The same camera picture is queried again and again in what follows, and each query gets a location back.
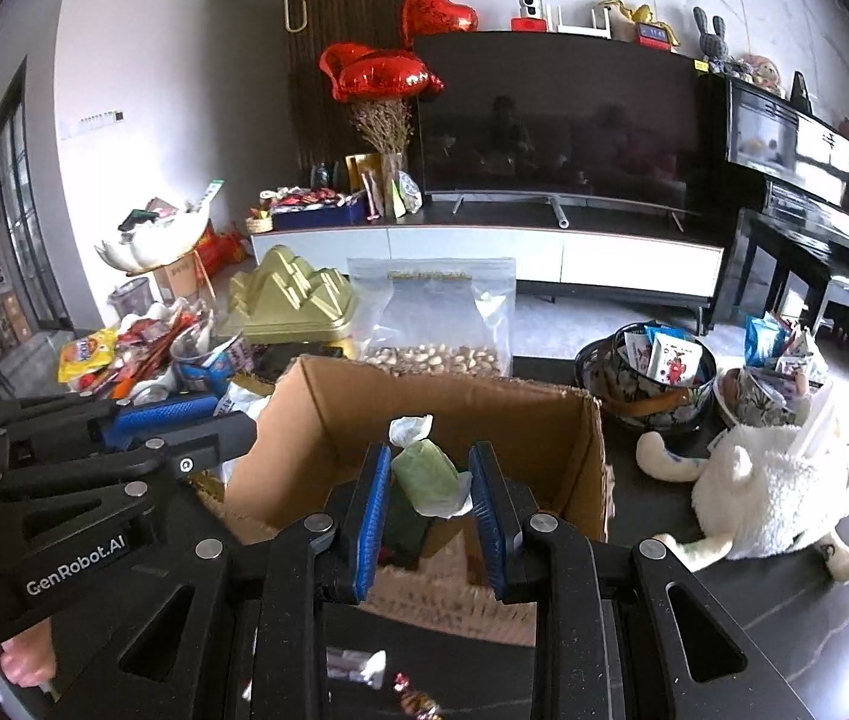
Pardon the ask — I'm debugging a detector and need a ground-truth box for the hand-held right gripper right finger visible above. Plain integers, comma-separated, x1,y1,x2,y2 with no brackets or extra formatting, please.
467,441,819,720

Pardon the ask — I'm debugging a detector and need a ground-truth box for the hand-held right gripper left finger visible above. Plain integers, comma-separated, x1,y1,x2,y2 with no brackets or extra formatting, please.
68,441,394,720

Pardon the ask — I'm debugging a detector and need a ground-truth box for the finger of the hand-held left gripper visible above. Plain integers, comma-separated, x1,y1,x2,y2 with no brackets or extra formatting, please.
0,414,259,520
0,392,219,458

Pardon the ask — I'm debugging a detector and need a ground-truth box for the large dark green snack packet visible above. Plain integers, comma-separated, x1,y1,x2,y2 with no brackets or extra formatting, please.
379,491,433,571

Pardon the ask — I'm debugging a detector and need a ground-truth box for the small light green snack packet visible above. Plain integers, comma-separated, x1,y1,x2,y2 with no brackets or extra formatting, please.
390,439,474,518

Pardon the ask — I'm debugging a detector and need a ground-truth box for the small white snack packet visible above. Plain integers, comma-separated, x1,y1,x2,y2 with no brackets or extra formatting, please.
388,414,434,451

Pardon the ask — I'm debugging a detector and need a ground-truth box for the brown cardboard box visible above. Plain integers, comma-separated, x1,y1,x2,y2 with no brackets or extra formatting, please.
199,355,615,646

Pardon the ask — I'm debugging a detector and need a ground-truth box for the blue tray of snacks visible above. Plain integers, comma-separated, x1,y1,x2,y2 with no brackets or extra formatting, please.
270,187,369,232

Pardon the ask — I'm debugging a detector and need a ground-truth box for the person's left hand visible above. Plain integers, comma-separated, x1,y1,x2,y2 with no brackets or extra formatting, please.
0,619,61,691

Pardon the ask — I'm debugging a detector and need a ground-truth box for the large white shell bowl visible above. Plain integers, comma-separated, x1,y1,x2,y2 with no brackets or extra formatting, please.
105,300,238,402

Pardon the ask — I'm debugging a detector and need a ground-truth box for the pile of red snack sticks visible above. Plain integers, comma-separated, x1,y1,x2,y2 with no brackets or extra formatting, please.
105,307,200,398

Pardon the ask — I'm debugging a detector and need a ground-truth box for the yellow snack bag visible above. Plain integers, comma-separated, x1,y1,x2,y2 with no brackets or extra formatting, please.
56,334,121,383

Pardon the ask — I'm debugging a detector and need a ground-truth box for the grey trash bin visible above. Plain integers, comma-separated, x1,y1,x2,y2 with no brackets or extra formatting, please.
107,277,151,323

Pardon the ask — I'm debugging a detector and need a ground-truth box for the open cardboard box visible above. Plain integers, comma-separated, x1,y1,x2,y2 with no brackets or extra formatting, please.
150,240,204,301

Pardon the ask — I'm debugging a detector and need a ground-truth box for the long white grey snack bar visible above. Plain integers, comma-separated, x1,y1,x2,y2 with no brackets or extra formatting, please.
325,646,388,689

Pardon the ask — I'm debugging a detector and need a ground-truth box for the gold mountain shaped box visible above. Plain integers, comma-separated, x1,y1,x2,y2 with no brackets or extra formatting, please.
215,244,359,350

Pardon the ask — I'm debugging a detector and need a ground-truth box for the small white shell bowl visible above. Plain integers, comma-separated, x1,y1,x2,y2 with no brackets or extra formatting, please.
94,199,217,275

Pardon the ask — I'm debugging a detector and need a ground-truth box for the red wrapped candy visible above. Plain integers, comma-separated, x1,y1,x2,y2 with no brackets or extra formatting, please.
392,673,444,720

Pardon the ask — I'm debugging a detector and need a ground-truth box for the black round basket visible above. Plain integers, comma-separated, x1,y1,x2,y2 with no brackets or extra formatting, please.
574,322,718,432

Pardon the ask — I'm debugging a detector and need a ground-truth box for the clear zip bag of nuts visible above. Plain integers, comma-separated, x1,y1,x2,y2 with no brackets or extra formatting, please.
347,256,517,377

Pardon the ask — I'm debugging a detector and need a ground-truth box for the black framed glass door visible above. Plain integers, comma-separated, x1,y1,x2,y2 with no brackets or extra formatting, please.
0,60,73,331

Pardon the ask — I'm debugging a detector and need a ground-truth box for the pile of white snack packets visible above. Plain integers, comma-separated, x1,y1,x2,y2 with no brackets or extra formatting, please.
623,322,710,387

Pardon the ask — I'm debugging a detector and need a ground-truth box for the white plush sheep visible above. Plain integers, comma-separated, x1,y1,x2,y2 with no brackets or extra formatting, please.
634,382,849,586

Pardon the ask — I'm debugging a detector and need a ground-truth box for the white television cabinet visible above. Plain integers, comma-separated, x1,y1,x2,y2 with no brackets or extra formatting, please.
248,202,729,335

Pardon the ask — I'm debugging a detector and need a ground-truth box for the floral round basket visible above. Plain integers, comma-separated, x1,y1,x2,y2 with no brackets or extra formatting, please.
715,364,823,428

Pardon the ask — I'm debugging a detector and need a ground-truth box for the glass vase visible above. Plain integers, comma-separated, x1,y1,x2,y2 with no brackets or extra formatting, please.
379,152,409,218

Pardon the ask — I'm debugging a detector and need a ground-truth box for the blue snack bag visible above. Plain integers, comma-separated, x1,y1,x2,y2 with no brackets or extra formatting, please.
743,313,789,368

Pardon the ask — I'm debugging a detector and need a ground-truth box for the dried flower bunch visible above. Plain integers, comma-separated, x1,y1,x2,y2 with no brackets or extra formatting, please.
349,99,414,158

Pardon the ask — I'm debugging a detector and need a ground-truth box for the red heart balloon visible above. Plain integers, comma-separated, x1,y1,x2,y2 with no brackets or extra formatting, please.
338,52,444,102
401,0,479,35
319,43,373,102

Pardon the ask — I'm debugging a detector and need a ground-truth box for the black television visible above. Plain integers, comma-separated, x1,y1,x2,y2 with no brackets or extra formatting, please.
410,31,714,218

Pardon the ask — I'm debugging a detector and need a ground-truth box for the black piano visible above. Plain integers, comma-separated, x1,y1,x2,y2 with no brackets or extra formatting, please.
705,73,849,391

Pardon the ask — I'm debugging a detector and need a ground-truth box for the white router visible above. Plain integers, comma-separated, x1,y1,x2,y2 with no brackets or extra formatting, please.
546,4,613,38

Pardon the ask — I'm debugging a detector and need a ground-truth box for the red blue desk clock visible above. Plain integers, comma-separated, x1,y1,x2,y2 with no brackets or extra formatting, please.
634,21,680,52

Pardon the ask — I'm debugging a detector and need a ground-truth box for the yellow toy figure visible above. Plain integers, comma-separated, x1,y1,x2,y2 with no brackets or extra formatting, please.
595,0,654,42

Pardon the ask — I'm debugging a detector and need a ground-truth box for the brown plush toy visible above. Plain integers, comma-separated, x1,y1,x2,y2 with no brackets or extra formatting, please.
739,54,785,95

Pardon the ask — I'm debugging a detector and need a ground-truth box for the black metronome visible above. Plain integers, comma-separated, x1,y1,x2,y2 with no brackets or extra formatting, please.
788,71,815,117

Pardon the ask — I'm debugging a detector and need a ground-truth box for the grey rabbit doll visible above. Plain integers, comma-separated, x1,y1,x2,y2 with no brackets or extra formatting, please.
692,6,731,65

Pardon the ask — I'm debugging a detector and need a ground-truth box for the white wall switch panel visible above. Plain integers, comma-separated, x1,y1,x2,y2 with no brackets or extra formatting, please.
60,111,125,137

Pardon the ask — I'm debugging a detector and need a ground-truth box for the gold picture frame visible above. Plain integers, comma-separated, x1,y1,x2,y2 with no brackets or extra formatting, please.
345,154,384,192

